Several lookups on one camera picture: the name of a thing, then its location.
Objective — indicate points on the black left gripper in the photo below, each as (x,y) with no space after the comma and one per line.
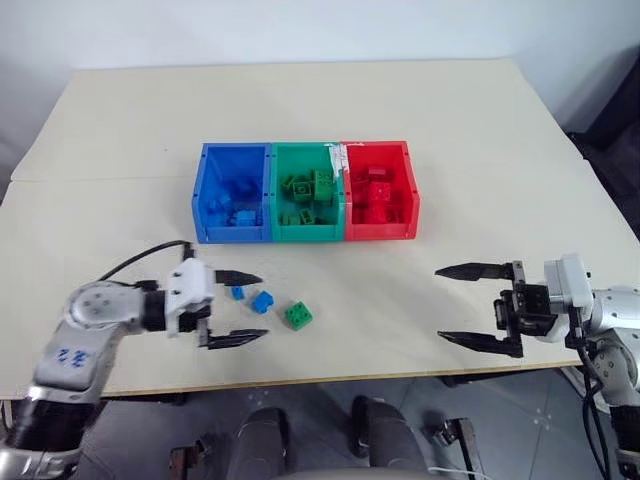
(190,321)

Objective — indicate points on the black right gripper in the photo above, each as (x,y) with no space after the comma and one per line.
(527,307)

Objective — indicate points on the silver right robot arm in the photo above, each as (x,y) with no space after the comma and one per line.
(615,325)

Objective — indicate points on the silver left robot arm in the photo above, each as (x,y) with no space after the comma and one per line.
(85,330)

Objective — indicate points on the tiny blue building block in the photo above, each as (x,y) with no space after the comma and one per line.
(237,293)

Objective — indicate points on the blue arched building block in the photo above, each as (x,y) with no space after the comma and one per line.
(262,302)

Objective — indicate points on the green four-stud building block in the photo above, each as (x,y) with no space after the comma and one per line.
(299,316)

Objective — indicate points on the light blue building block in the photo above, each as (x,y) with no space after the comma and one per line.
(245,218)

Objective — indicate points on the blue plastic bin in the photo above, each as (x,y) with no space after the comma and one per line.
(210,220)

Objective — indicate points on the green plastic bin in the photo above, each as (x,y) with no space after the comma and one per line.
(305,232)

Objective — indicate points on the red plastic bin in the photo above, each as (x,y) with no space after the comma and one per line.
(380,231)

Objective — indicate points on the green square hollow block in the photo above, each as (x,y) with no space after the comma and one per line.
(303,190)

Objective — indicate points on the dark rounded robot leg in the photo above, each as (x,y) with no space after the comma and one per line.
(262,442)
(385,435)

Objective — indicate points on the red four-stud building block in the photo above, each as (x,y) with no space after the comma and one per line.
(380,192)

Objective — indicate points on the green tall building block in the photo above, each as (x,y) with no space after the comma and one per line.
(324,184)

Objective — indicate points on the red flat building block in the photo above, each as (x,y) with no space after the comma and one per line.
(378,172)

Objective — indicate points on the torn white label sticker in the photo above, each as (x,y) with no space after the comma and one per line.
(338,159)

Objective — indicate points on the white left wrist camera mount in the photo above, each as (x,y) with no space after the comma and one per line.
(190,287)

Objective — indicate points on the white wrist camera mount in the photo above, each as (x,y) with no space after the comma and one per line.
(567,285)
(190,287)

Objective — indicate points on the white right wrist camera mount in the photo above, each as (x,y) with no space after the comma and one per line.
(567,285)

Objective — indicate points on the brown metal table bracket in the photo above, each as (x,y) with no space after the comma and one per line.
(187,457)
(457,440)

